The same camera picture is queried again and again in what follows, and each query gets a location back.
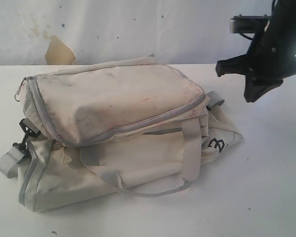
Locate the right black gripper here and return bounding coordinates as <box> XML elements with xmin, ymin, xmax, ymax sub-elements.
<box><xmin>216</xmin><ymin>21</ymin><xmax>296</xmax><ymax>103</ymax></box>

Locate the white fabric duffel bag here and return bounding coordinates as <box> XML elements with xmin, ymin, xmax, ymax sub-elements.
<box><xmin>15</xmin><ymin>55</ymin><xmax>243</xmax><ymax>212</ymax></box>

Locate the gold zipper pull ring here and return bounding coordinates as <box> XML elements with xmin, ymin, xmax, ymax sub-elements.
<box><xmin>13</xmin><ymin>87</ymin><xmax>24</xmax><ymax>102</ymax></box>

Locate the right silver black robot arm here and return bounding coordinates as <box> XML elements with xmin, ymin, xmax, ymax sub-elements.
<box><xmin>216</xmin><ymin>0</ymin><xmax>296</xmax><ymax>103</ymax></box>

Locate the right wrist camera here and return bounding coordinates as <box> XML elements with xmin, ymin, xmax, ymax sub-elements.
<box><xmin>229</xmin><ymin>14</ymin><xmax>270</xmax><ymax>40</ymax></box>

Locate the black plastic strap clip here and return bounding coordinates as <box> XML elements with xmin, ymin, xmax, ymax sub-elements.
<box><xmin>12</xmin><ymin>118</ymin><xmax>41</xmax><ymax>155</ymax></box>

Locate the grey webbing shoulder strap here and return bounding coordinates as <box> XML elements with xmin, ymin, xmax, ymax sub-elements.
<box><xmin>0</xmin><ymin>145</ymin><xmax>28</xmax><ymax>179</ymax></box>

